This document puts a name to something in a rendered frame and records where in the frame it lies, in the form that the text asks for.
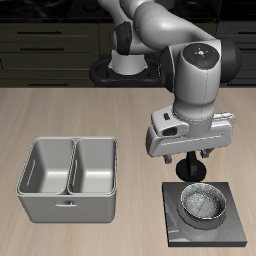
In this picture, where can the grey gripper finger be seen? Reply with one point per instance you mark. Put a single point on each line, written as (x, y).
(206, 153)
(167, 159)

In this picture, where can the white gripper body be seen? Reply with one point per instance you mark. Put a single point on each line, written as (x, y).
(186, 141)

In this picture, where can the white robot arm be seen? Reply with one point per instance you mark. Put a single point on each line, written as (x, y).
(196, 86)

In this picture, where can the black bowl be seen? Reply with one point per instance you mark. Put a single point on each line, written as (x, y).
(202, 206)

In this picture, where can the white two-bin basket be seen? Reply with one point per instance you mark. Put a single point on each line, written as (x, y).
(68, 180)

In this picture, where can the dark kitchen cupboards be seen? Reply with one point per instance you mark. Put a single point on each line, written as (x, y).
(50, 50)

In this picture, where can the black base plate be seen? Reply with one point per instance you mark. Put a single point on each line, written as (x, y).
(100, 71)

